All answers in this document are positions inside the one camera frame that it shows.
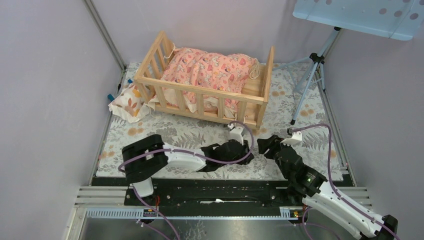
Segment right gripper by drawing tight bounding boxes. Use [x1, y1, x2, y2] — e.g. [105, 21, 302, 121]
[256, 135, 292, 180]

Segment wooden pet bed frame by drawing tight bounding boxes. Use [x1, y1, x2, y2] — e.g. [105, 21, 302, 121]
[134, 31, 275, 129]

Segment pink patterned bed cushion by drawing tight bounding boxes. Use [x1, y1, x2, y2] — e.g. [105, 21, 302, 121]
[155, 47, 261, 114]

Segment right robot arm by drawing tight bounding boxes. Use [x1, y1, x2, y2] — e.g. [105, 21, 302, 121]
[257, 129, 399, 240]

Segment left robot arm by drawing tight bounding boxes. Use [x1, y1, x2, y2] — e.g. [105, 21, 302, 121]
[118, 121, 255, 206]

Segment floral table mat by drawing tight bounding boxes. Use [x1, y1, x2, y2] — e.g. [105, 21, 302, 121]
[95, 63, 344, 181]

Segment floral small pillow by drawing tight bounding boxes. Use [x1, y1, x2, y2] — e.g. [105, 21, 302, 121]
[108, 83, 152, 123]

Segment black tripod stand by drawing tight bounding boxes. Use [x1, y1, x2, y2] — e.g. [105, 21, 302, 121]
[273, 26, 343, 125]

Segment blue toy item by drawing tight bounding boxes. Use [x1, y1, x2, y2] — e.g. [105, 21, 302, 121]
[107, 78, 139, 105]

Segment light blue perforated panel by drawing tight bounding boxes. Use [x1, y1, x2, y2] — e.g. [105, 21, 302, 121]
[293, 0, 424, 41]

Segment grey diagonal pole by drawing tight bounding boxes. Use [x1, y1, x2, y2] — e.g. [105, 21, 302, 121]
[82, 0, 127, 72]

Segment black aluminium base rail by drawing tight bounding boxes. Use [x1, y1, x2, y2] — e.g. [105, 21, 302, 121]
[75, 177, 304, 219]

